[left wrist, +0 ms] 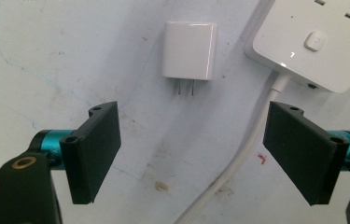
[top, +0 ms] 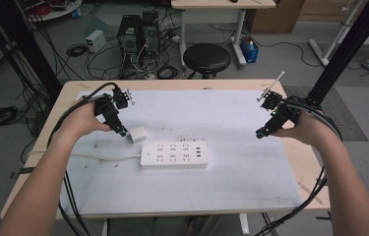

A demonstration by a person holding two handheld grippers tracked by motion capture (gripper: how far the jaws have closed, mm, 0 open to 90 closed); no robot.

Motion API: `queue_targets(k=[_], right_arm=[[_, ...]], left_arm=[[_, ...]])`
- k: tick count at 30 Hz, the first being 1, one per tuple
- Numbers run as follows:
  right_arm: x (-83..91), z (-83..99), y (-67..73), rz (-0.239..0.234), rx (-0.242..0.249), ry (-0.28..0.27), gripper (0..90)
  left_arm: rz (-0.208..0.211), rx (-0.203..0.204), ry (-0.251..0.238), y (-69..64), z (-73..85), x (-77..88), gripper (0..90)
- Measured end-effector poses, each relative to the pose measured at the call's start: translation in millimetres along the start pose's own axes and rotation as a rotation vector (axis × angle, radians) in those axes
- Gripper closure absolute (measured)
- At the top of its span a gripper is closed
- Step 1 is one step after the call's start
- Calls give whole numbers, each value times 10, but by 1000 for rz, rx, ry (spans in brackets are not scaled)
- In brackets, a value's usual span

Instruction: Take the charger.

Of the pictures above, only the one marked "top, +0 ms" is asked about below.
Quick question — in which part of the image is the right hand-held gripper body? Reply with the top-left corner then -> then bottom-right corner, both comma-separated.
256,71 -> 315,131

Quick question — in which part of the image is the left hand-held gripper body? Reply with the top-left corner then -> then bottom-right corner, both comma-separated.
92,85 -> 136,131

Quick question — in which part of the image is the white charger adapter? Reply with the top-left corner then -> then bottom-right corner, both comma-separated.
128,125 -> 148,144

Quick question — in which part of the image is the person's left hand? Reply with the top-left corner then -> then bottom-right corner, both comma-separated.
59,99 -> 112,143

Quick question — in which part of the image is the person's right hand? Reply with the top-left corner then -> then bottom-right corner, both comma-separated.
271,110 -> 338,148

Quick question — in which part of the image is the white power strip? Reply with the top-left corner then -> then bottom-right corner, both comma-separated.
140,140 -> 210,169

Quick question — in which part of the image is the grey floor mat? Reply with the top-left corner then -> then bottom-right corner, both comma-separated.
281,85 -> 369,143

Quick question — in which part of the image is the white power supply box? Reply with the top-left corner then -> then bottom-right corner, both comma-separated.
85,29 -> 107,54

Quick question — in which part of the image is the black computer tower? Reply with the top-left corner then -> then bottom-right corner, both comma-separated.
141,10 -> 161,57
116,14 -> 145,71

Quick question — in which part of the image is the blue storage box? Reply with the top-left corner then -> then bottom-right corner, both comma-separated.
239,35 -> 260,64

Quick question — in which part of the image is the white table mat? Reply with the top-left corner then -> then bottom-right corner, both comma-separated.
59,88 -> 303,218

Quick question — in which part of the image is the black round stool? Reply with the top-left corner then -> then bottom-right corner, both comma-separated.
182,42 -> 232,80

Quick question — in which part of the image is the white table leg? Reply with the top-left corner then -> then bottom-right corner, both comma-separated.
238,212 -> 251,236

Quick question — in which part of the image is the brown cardboard box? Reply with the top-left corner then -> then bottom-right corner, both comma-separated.
246,0 -> 305,34

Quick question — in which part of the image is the round white table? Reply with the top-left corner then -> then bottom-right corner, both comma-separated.
17,0 -> 84,23

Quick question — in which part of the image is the wooden desk with white legs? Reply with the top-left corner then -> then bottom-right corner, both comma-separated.
170,0 -> 277,69

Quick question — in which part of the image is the white power strip cable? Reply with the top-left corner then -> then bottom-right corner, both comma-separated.
27,148 -> 143,162

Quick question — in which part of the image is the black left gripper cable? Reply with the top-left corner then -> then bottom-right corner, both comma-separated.
46,82 -> 121,236

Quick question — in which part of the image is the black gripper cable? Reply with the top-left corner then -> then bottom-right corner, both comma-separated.
46,82 -> 121,236
253,97 -> 343,236

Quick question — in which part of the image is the black coiled cable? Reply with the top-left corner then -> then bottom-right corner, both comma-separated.
66,42 -> 89,58
155,65 -> 180,81
0,105 -> 20,129

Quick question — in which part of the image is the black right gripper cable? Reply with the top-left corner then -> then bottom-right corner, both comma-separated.
253,97 -> 343,236

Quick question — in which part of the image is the white metal desk frame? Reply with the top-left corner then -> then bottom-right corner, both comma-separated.
307,0 -> 365,68

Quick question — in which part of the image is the black aluminium frame post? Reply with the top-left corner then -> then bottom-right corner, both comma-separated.
0,0 -> 64,101
305,0 -> 369,107

